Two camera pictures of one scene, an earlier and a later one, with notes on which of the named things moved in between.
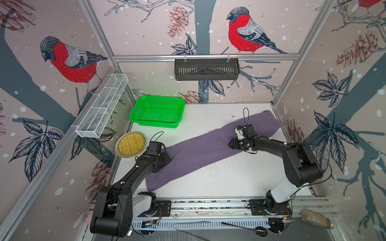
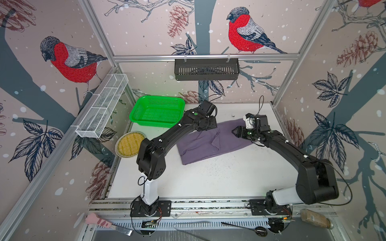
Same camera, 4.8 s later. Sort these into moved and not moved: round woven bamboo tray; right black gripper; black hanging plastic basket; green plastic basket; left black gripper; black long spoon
Moved: right black gripper; left black gripper
Not moved: round woven bamboo tray; black hanging plastic basket; black long spoon; green plastic basket
